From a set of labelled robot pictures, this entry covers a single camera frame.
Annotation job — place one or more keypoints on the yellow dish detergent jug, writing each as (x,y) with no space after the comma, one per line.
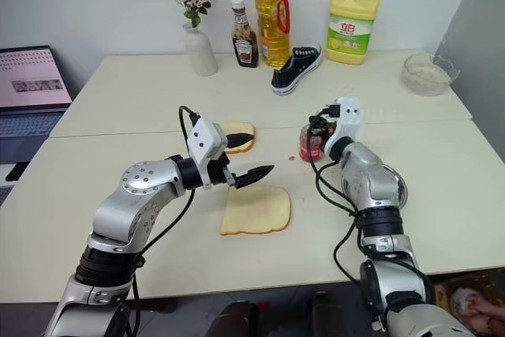
(349,33)

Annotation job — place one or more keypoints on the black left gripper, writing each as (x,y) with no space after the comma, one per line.
(218,169)

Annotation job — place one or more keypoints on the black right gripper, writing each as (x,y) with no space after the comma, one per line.
(321,124)

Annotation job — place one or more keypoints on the yellow cooking oil bottle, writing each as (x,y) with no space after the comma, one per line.
(272,17)

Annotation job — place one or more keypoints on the dark rounded shape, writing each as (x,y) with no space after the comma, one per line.
(233,319)

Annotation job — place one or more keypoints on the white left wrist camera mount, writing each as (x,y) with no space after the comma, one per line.
(203,139)

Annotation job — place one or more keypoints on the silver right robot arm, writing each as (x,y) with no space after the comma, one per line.
(367,179)

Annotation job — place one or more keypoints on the flat black phone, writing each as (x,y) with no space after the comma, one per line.
(17,171)

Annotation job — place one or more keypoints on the cardboard box with colourful items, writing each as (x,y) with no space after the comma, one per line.
(473,305)

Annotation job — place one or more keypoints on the open grey laptop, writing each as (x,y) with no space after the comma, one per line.
(27,88)

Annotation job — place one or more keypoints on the clear glass bowl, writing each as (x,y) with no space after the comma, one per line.
(428,76)

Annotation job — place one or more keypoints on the small thick bread slice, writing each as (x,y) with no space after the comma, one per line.
(238,148)

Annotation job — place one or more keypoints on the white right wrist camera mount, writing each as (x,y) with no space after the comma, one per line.
(349,120)

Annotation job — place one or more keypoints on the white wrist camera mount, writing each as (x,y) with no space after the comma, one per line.
(349,120)
(203,139)

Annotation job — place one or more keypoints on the black and white sneaker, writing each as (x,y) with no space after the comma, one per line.
(294,72)

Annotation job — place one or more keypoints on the white ceramic vase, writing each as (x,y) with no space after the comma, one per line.
(201,53)

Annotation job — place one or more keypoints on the glass jar of red jam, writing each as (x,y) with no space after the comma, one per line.
(309,149)

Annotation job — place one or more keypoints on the brown ketchup bottle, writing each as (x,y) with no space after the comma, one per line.
(244,45)

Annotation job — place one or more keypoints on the grey partition panel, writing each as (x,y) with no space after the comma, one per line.
(473,37)

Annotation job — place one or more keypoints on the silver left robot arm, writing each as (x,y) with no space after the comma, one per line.
(138,195)

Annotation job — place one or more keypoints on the large plain bread slice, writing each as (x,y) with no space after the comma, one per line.
(256,210)

